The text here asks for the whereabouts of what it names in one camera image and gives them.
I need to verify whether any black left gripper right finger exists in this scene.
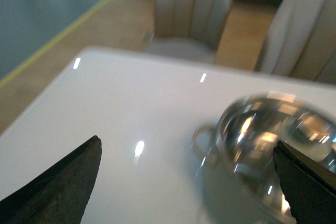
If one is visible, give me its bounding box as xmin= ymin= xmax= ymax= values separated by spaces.
xmin=273 ymin=141 xmax=335 ymax=223

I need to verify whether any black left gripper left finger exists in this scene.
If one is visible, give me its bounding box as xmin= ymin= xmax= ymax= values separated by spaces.
xmin=1 ymin=136 xmax=102 ymax=223

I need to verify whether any glass pot lid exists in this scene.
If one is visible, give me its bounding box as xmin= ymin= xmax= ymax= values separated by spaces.
xmin=214 ymin=92 xmax=335 ymax=172

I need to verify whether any beige chair right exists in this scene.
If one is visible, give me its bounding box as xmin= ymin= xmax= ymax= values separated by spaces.
xmin=254 ymin=0 xmax=335 ymax=84

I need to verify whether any beige chair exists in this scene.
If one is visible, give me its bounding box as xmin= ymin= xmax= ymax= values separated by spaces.
xmin=146 ymin=0 xmax=233 ymax=64
xmin=254 ymin=0 xmax=335 ymax=84

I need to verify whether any beige chair left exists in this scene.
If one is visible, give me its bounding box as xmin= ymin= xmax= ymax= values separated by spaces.
xmin=146 ymin=0 xmax=233 ymax=64

